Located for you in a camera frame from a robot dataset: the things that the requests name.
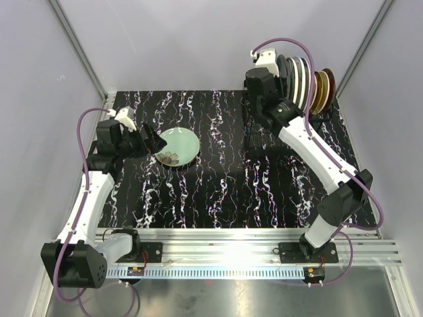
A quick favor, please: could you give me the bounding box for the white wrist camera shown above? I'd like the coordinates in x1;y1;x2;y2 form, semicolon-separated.
250;48;280;77
108;106;137;132

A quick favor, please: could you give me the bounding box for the black wire dish rack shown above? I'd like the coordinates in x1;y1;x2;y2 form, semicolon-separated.
243;76;334;159

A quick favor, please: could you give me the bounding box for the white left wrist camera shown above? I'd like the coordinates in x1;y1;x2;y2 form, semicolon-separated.
108;106;137;132

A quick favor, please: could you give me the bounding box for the white slotted cable duct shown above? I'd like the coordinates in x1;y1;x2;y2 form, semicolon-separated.
106;266;305;280

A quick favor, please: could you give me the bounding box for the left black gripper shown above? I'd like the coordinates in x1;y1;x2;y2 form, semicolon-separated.
116;122;167;159

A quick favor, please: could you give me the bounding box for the white watermelon pattern plate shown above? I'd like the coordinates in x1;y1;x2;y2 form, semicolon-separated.
296;57;311;110

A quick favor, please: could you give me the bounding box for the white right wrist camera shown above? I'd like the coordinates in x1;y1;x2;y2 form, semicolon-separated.
250;48;280;77

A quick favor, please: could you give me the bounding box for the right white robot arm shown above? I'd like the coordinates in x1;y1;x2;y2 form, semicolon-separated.
245;67;373;262

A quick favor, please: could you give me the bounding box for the blue glazed plate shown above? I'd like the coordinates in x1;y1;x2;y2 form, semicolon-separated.
276;54;291;98

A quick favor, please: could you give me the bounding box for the black white striped plate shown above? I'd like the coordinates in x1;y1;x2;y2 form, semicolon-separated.
287;57;302;106

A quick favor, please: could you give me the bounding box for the amber patterned glass plate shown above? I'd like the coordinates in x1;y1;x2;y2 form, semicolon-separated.
311;70;330;115

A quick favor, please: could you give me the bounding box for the mint green flower plate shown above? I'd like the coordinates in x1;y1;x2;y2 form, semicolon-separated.
155;127;200;167

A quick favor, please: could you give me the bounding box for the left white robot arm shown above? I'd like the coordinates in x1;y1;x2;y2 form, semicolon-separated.
40;119;167;289

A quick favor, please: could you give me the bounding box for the red floral plate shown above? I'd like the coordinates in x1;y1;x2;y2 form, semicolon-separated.
323;68;336;112

